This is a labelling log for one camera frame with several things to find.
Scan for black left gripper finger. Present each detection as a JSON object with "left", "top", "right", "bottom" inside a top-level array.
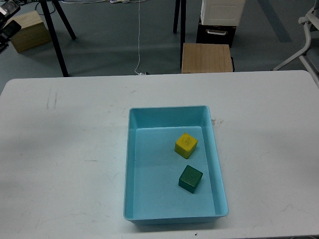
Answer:
[
  {"left": 0, "top": 0, "right": 20, "bottom": 19},
  {"left": 0, "top": 20, "right": 21, "bottom": 41}
]

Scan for yellow wooden cube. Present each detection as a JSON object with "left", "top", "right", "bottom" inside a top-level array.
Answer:
[{"left": 174, "top": 132, "right": 198, "bottom": 159}]

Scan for green wooden cube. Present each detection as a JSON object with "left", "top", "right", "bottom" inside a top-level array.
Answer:
[{"left": 178, "top": 165, "right": 203, "bottom": 194}]

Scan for wooden box far left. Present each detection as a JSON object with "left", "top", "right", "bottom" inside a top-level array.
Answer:
[{"left": 9, "top": 10, "right": 51, "bottom": 53}]

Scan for wooden box near table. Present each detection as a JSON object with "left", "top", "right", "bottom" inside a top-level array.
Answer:
[{"left": 181, "top": 43, "right": 233, "bottom": 74}]

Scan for white appliance box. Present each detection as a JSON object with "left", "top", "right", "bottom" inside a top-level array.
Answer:
[{"left": 200, "top": 0, "right": 246, "bottom": 26}]

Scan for black table legs left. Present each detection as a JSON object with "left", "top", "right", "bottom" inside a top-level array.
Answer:
[{"left": 38, "top": 0, "right": 76, "bottom": 77}]

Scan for black table legs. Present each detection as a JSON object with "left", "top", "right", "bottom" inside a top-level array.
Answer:
[
  {"left": 172, "top": 0, "right": 186, "bottom": 68},
  {"left": 38, "top": 0, "right": 76, "bottom": 77}
]

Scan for black table legs centre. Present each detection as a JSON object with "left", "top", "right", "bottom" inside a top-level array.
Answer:
[{"left": 172, "top": 0, "right": 186, "bottom": 68}]

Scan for light blue plastic bin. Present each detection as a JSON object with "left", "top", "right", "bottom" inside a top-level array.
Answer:
[{"left": 124, "top": 106, "right": 229, "bottom": 225}]

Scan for white office chair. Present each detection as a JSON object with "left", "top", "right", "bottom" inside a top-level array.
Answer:
[{"left": 273, "top": 0, "right": 319, "bottom": 87}]

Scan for white cable on floor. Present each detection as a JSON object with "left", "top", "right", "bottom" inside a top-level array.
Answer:
[{"left": 61, "top": 0, "right": 147, "bottom": 75}]

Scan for black crate with handle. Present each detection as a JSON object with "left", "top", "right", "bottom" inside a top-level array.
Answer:
[{"left": 196, "top": 20, "right": 237, "bottom": 48}]

